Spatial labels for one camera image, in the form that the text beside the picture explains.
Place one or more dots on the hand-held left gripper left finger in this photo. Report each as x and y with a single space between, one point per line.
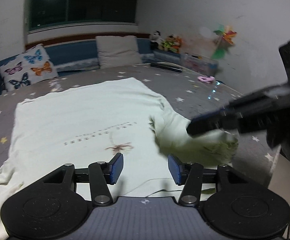
116 168

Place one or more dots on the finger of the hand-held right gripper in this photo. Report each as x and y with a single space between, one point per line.
210 123

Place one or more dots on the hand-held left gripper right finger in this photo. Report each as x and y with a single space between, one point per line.
175 170

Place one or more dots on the pale green shirt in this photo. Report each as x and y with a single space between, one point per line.
84 115

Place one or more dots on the grey star-patterned tablecloth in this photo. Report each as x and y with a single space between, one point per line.
190 92

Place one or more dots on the clear plastic toy box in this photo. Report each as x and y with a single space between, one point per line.
200 63

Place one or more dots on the black remote control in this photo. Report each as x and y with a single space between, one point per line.
166 67

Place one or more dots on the colourful toy pinwheel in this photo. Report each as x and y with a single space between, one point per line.
222 41

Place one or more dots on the orange plush toy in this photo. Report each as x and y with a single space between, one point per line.
177 43

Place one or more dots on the panda plush toy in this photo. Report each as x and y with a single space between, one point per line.
157 40

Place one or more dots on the beige pillow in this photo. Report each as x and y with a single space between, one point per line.
118 52

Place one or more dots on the blue sofa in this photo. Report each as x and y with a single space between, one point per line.
69 52

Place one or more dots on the butterfly print pillow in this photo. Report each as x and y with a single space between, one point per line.
27 67

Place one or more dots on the dark window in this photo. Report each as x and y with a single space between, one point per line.
84 2

